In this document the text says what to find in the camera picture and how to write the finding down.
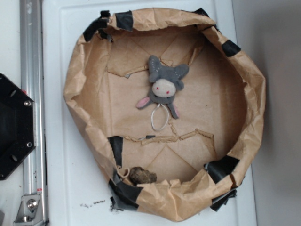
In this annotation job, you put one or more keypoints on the gray plush donkey toy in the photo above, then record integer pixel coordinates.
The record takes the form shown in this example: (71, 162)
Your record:
(166, 81)

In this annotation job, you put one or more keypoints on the brown rock lump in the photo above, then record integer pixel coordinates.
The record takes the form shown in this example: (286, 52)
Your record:
(140, 176)

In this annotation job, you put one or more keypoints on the brown paper bag bin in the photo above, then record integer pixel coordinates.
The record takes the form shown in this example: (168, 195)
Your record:
(200, 158)

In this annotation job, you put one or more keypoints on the white plastic tray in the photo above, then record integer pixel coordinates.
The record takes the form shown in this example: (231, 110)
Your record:
(78, 194)

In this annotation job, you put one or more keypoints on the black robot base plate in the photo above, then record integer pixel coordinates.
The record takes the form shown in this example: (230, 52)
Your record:
(16, 126)

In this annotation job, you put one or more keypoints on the aluminum extrusion rail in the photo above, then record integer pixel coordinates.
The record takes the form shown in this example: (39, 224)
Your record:
(31, 52)

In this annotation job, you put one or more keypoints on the metal corner bracket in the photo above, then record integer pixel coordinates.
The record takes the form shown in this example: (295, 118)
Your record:
(30, 212)

